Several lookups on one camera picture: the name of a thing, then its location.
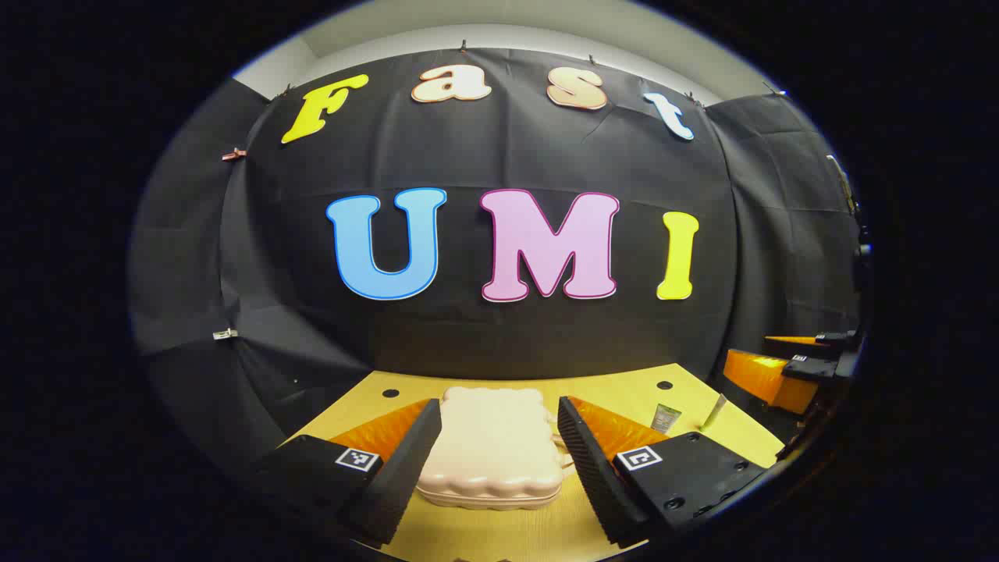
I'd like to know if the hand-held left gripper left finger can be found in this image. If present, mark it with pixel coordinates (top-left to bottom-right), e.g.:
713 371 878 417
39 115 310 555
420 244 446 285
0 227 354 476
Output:
250 398 443 547

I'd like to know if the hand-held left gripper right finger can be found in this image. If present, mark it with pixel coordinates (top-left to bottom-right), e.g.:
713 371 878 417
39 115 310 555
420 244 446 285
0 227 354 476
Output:
556 396 767 548

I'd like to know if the pink suitcase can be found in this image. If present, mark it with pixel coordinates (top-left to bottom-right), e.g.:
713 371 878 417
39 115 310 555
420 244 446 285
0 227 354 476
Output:
416 386 574 512

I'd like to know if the black backdrop cloth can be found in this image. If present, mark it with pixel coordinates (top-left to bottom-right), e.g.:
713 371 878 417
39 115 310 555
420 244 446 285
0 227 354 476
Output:
129 47 863 500

